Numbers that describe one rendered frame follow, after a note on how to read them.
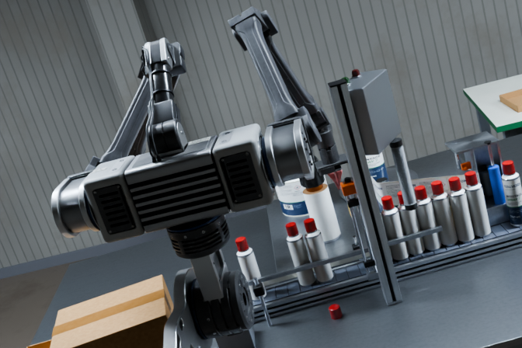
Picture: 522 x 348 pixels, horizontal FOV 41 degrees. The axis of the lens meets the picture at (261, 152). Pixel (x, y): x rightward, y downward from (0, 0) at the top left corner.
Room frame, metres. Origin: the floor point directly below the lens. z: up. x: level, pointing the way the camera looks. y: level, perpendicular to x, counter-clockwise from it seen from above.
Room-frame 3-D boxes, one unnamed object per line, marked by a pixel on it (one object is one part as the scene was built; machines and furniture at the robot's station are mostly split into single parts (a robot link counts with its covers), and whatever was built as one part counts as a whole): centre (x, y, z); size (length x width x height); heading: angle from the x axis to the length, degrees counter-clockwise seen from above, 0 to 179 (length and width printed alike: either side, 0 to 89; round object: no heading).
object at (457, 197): (1.90, -0.53, 0.98); 0.05 x 0.05 x 0.20
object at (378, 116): (1.83, -0.31, 1.38); 0.17 x 0.10 x 0.19; 143
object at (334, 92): (1.77, -0.24, 1.17); 0.04 x 0.04 x 0.67; 88
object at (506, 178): (1.90, -0.69, 0.98); 0.05 x 0.05 x 0.20
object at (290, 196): (2.55, -0.11, 0.95); 0.20 x 0.20 x 0.14
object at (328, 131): (2.07, -0.20, 1.27); 0.07 x 0.06 x 0.07; 171
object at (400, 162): (1.81, -0.37, 1.18); 0.04 x 0.04 x 0.21
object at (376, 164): (2.51, -0.40, 1.04); 0.09 x 0.09 x 0.29
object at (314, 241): (1.92, -0.08, 0.98); 0.05 x 0.05 x 0.20
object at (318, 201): (2.20, -0.14, 1.03); 0.09 x 0.09 x 0.30
